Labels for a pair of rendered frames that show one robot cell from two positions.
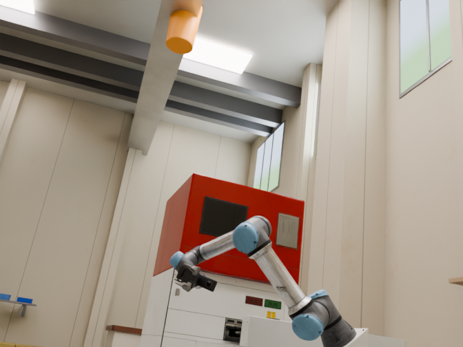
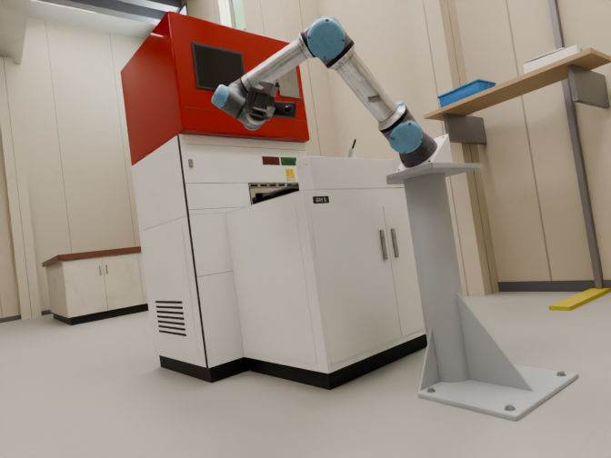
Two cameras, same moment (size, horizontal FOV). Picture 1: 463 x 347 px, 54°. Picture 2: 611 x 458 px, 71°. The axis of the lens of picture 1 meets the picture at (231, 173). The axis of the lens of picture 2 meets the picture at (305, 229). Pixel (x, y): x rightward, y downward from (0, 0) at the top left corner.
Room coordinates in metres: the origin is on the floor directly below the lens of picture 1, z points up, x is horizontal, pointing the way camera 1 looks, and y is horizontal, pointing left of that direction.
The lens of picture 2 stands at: (0.67, 0.55, 0.59)
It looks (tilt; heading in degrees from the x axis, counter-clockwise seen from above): 2 degrees up; 337
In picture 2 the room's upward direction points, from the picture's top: 8 degrees counter-clockwise
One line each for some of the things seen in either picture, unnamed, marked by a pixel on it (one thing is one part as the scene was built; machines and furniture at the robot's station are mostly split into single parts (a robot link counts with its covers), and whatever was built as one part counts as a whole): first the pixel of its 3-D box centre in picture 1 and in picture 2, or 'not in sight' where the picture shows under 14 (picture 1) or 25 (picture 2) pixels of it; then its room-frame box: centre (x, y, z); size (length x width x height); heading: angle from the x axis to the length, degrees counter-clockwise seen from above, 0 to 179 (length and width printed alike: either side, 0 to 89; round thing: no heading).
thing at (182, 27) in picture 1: (183, 25); not in sight; (5.02, 0.91, 4.74); 0.44 x 0.43 x 0.68; 13
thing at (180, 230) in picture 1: (226, 239); (214, 104); (3.22, -0.03, 1.52); 0.81 x 0.75 x 0.60; 108
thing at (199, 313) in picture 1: (233, 310); (253, 174); (2.92, -0.13, 1.02); 0.81 x 0.03 x 0.40; 108
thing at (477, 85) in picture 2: not in sight; (466, 96); (3.10, -1.92, 1.55); 0.35 x 0.24 x 0.11; 14
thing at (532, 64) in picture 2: not in sight; (555, 63); (2.49, -2.08, 1.53); 0.33 x 0.32 x 0.08; 14
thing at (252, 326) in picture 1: (295, 338); (349, 174); (2.40, -0.43, 0.89); 0.55 x 0.09 x 0.14; 108
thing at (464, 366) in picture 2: not in sight; (462, 273); (1.95, -0.59, 0.41); 0.51 x 0.44 x 0.82; 14
